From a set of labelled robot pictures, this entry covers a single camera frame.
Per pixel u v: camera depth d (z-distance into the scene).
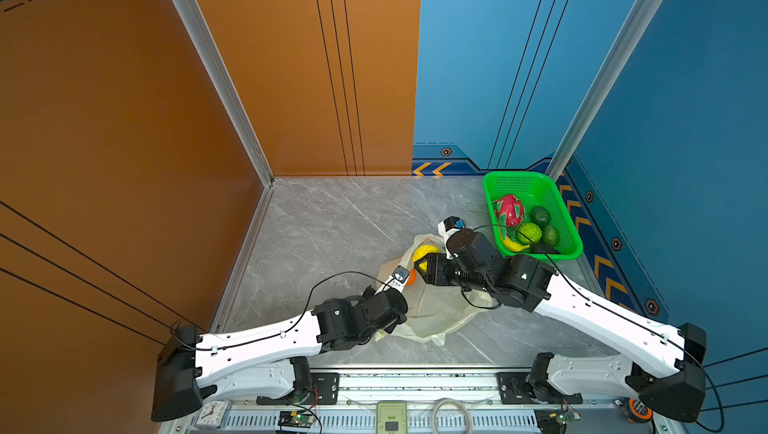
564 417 0.70
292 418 0.71
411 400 0.73
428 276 0.64
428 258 0.65
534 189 1.12
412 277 0.66
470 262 0.51
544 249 0.94
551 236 0.97
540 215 1.02
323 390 0.73
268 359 0.46
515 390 0.72
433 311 0.85
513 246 0.97
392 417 0.68
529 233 0.96
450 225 0.62
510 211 0.99
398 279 0.63
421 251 0.68
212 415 0.69
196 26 0.79
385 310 0.53
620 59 0.85
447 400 0.71
